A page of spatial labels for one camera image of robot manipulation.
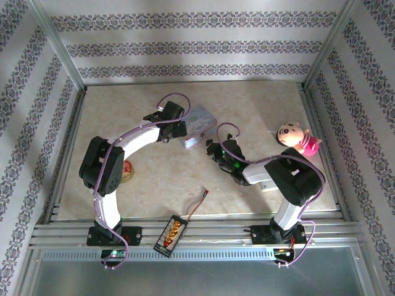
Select thin wire with red plug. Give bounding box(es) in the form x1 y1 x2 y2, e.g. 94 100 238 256
186 189 209 223

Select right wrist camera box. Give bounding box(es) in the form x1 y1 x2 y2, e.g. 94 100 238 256
225 132 242 146

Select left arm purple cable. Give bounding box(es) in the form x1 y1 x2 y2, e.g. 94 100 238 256
92 92 191 271

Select small circuit board green light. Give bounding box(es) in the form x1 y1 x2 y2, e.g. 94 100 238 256
101 249 128 260

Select black board with yellow connectors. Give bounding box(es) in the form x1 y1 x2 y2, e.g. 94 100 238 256
152 214 190 258

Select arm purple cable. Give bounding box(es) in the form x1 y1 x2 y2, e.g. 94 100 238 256
215 122 326 269
92 92 191 271

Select tape roll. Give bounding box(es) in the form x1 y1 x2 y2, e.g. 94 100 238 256
120 159 136 184

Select pastel cartoon print box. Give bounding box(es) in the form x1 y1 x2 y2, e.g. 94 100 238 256
180 104 217 149

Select aluminium upright post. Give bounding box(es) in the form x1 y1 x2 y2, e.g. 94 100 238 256
303 0 361 91
25 0 88 91

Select perforated metal strip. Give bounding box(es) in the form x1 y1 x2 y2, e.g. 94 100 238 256
39 249 360 260

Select aluminium frame rails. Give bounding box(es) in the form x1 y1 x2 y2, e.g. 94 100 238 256
28 212 365 248

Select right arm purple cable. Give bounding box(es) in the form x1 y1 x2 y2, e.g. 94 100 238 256
215 122 326 269

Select pink cartoon plush doll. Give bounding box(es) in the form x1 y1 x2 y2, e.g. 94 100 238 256
276 121 323 157

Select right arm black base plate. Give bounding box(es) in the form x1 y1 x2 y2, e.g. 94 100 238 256
251 224 308 246

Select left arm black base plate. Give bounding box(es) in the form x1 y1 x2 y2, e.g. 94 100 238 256
86 226 144 247

